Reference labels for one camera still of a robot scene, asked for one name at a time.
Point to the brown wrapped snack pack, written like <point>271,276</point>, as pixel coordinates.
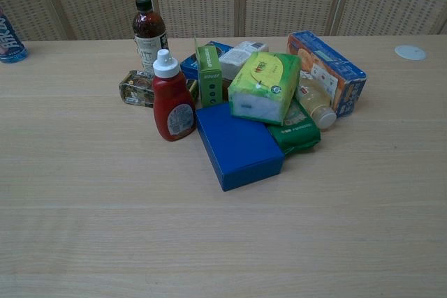
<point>138,88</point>

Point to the pale yellow drink bottle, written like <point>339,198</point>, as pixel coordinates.
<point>316,100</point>

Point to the blue orange cracker box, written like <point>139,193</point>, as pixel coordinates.
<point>331,67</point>

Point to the blue drink bottle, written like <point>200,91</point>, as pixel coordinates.
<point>9,43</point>

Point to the plain blue box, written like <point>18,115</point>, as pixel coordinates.
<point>239,146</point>

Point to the white round table cap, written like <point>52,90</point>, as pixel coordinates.
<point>410,52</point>

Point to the white wrapped pack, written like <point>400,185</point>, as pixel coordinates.
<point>237,59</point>

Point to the green snack bag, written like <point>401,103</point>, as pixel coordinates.
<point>297,130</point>

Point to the dark tea bottle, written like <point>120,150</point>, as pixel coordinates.
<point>149,33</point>

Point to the green mouse box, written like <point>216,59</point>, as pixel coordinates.
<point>209,78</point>

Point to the green yellow tissue pack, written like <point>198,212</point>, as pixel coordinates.
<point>264,85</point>

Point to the dark blue flat box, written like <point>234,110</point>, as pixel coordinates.
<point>190,64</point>

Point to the red ketchup squeeze bottle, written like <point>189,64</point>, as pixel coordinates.
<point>173,100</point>

